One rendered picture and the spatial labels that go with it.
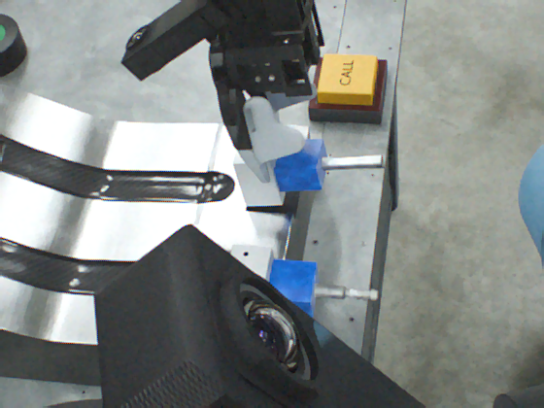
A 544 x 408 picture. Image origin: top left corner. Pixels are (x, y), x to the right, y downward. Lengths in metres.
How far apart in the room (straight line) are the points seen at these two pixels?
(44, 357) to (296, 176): 0.29
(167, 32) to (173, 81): 0.37
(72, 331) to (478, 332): 1.11
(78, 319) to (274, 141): 0.24
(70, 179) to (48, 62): 0.28
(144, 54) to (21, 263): 0.24
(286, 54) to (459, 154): 1.35
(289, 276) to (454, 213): 1.18
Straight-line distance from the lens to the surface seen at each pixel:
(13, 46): 1.31
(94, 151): 1.09
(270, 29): 0.87
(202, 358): 0.17
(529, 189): 0.44
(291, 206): 1.01
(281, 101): 0.98
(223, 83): 0.88
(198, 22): 0.87
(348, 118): 1.17
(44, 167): 1.07
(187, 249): 0.19
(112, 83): 1.27
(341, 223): 1.09
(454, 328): 1.95
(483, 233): 2.07
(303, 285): 0.93
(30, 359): 1.02
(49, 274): 1.01
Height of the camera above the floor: 1.68
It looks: 52 degrees down
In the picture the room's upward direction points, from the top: 11 degrees counter-clockwise
